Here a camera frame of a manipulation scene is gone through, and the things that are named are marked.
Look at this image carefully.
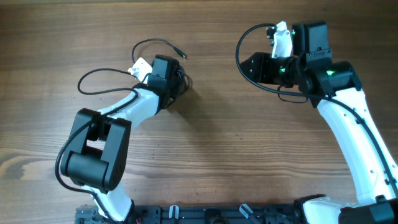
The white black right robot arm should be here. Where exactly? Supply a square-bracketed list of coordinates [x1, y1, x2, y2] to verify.
[236, 21, 397, 223]

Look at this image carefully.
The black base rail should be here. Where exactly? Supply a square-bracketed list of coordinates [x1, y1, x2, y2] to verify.
[74, 203, 299, 224]

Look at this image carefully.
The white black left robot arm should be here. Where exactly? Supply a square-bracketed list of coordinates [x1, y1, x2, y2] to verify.
[55, 55, 190, 223]

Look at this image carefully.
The black right camera cable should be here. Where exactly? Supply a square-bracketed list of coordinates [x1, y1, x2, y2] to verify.
[234, 23, 398, 200]

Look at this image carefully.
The black USB cable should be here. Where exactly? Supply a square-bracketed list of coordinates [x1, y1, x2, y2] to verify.
[131, 38, 192, 96]

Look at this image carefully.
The black left camera cable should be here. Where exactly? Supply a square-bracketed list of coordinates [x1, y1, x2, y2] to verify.
[54, 68, 147, 224]

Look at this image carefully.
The black camera cable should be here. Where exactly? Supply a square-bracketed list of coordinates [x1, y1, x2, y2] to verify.
[234, 23, 398, 200]
[54, 68, 147, 224]

